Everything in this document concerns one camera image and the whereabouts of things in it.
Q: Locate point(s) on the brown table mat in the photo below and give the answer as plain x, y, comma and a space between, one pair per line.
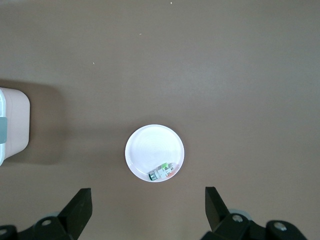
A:
160, 62

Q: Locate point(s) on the pale pink round plate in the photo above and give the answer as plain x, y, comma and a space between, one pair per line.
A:
152, 147

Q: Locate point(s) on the white lidded box grey clips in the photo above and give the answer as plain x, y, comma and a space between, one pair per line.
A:
17, 125

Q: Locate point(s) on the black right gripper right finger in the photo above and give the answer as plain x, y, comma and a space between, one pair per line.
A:
217, 212

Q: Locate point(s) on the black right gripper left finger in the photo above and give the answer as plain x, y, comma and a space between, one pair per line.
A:
75, 212

